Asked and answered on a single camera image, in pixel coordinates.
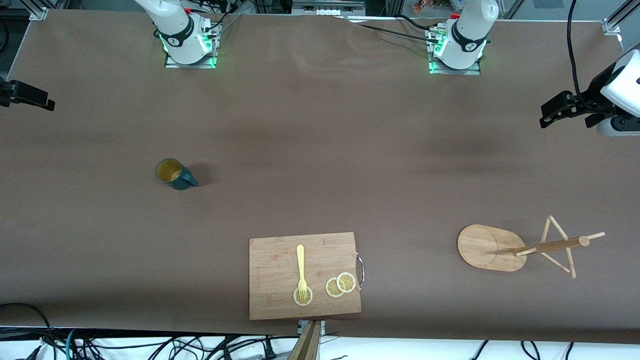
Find brown table cover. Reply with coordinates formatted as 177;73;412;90
0;9;640;346

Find wooden cutting board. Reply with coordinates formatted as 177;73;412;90
248;231;365;321

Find colourful toy pile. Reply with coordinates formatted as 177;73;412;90
412;0;467;15

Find lemon slice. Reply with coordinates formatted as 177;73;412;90
336;272;357;294
293;285;314;307
325;277;346;299

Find wooden mug rack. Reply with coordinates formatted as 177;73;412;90
456;215;606;280

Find dark green ribbed mug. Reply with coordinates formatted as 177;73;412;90
155;158;199;191

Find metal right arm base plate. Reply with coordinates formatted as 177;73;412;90
164;20;217;69

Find metal mounting bracket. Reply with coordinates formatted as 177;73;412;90
297;320;326;336

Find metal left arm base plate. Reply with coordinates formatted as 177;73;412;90
427;25;482;76

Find grey power strip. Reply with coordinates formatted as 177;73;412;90
292;0;366;16

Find yellow plastic fork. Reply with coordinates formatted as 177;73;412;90
296;244;309;302

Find aluminium frame profile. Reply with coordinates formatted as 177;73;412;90
27;0;50;22
602;0;640;37

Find black table cable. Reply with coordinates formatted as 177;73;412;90
396;14;442;32
349;21;442;45

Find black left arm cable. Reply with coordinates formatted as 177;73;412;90
566;0;585;99

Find black floor cable loop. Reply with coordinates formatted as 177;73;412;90
0;302;55;360

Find wooden beam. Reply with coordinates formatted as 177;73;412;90
287;320;322;360

